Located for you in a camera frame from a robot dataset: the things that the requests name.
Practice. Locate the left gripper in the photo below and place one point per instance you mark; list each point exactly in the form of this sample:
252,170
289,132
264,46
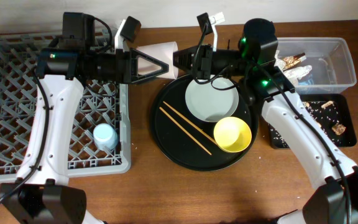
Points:
125,66

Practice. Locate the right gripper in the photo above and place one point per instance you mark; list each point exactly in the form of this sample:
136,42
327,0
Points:
206,71

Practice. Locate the pink cup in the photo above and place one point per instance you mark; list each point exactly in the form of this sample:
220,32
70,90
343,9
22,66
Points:
163,52

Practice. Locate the grey plate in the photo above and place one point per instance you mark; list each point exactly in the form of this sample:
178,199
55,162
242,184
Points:
209,102

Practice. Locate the yellow bowl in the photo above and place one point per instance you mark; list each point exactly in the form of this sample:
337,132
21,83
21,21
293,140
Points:
232,134

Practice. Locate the blue cup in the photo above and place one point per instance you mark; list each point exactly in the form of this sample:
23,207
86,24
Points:
105,137

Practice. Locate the white paper waste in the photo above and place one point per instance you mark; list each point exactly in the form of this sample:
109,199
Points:
291,68

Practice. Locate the food scraps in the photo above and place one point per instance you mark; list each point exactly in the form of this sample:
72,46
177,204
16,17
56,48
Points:
338,128

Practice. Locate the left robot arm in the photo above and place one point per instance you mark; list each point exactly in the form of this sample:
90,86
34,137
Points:
40,192

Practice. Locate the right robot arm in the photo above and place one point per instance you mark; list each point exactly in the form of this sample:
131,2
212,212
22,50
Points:
332,174

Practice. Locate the grey dishwasher rack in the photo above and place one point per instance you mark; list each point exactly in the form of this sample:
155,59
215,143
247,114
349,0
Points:
101,103

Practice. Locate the lower wooden chopstick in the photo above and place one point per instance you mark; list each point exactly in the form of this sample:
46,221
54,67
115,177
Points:
185,131

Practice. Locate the wooden chopstick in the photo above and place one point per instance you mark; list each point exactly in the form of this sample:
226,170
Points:
185,131
191,123

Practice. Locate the upper wooden chopstick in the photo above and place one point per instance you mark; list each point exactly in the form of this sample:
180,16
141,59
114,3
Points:
191,123

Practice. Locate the round black tray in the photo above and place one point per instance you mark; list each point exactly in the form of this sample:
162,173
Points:
175,144

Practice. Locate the clear plastic bin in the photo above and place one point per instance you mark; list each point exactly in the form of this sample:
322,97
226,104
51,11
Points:
332,65

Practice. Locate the black rectangular tray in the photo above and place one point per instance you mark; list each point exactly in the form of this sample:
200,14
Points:
339,113

